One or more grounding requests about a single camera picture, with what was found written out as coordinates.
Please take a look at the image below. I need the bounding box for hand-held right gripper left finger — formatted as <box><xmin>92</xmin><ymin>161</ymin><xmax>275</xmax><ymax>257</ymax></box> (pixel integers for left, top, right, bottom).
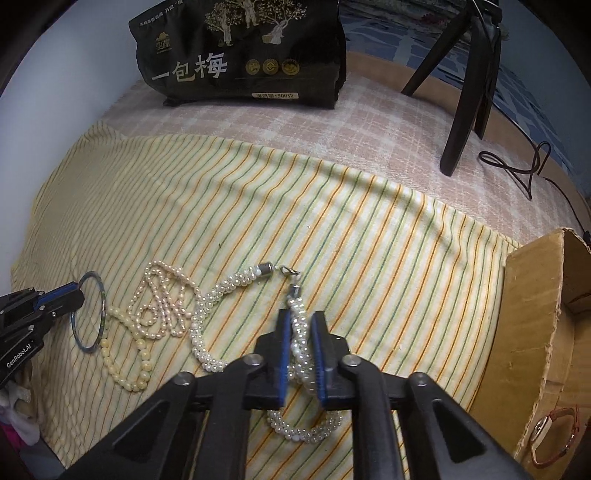
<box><xmin>55</xmin><ymin>309</ymin><xmax>296</xmax><ymax>480</ymax></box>

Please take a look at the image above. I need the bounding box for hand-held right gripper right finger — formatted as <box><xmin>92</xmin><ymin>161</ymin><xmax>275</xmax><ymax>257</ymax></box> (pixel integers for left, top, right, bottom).
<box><xmin>309</xmin><ymin>310</ymin><xmax>536</xmax><ymax>480</ymax></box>

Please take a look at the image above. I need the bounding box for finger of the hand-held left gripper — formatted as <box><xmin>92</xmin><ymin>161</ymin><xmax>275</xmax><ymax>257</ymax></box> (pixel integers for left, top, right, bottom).
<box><xmin>34</xmin><ymin>282</ymin><xmax>87</xmax><ymax>319</ymax></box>

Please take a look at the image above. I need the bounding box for thin metal bangle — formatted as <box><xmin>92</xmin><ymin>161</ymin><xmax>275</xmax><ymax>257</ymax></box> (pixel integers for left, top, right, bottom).
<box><xmin>71</xmin><ymin>271</ymin><xmax>108</xmax><ymax>354</ymax></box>

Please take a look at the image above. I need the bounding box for twisted white pearl necklace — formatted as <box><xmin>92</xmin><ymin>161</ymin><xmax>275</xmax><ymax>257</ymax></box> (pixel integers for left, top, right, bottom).
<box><xmin>189</xmin><ymin>263</ymin><xmax>345</xmax><ymax>444</ymax></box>

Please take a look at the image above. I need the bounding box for pink pearl necklace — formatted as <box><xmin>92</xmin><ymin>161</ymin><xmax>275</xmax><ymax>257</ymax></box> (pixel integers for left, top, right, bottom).
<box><xmin>130</xmin><ymin>261</ymin><xmax>201</xmax><ymax>340</ymax></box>

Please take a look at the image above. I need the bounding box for cream bead bracelet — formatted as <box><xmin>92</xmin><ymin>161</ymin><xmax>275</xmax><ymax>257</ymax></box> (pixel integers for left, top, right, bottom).
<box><xmin>99</xmin><ymin>305</ymin><xmax>153</xmax><ymax>393</ymax></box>

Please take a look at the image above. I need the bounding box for cardboard box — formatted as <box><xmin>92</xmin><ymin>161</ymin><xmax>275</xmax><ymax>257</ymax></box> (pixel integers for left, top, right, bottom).
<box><xmin>471</xmin><ymin>228</ymin><xmax>591</xmax><ymax>480</ymax></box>

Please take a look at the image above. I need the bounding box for person's left hand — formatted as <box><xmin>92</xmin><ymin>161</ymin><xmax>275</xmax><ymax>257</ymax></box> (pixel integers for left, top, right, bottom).
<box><xmin>0</xmin><ymin>381</ymin><xmax>42</xmax><ymax>450</ymax></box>

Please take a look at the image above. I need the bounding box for pink checked blanket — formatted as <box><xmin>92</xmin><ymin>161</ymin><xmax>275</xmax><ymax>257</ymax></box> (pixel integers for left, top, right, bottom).
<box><xmin>99</xmin><ymin>76</ymin><xmax>578</xmax><ymax>241</ymax></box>

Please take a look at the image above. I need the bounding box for black snack bag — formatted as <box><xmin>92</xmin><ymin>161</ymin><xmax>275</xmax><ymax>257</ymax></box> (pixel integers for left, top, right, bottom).
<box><xmin>128</xmin><ymin>0</ymin><xmax>348</xmax><ymax>110</ymax></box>

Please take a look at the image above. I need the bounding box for black tripod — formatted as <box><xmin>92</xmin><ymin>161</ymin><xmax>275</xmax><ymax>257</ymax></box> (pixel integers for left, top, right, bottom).
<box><xmin>401</xmin><ymin>0</ymin><xmax>509</xmax><ymax>177</ymax></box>

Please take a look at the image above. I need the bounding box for blue patterned bedsheet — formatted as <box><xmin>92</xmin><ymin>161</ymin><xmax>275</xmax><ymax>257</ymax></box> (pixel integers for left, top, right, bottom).
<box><xmin>339</xmin><ymin>0</ymin><xmax>591</xmax><ymax>185</ymax></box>

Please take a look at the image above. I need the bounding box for red strap wristwatch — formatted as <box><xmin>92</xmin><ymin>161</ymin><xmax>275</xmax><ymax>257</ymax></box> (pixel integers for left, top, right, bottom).
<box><xmin>526</xmin><ymin>406</ymin><xmax>585</xmax><ymax>467</ymax></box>

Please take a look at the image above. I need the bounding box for black cable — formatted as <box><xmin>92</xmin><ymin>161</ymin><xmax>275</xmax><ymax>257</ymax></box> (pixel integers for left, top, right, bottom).
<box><xmin>478</xmin><ymin>141</ymin><xmax>591</xmax><ymax>241</ymax></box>

